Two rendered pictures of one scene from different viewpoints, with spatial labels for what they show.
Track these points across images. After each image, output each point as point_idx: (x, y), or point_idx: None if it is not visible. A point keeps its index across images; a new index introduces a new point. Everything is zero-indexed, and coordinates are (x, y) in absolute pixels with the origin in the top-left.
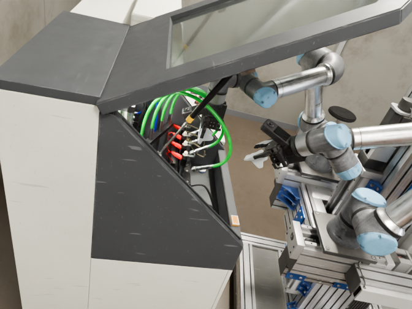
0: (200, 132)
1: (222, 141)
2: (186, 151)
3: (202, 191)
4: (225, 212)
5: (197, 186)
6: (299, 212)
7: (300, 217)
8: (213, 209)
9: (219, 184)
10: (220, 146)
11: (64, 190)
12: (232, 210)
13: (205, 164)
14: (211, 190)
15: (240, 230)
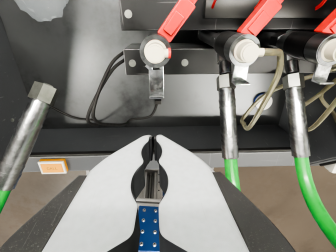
0: (125, 197)
1: (334, 168)
2: (158, 54)
3: (192, 99)
4: (101, 145)
5: (208, 88)
6: (154, 242)
7: (144, 239)
8: (143, 118)
9: (196, 137)
10: (313, 159)
11: None
12: (86, 163)
13: (284, 108)
14: (197, 117)
15: (35, 171)
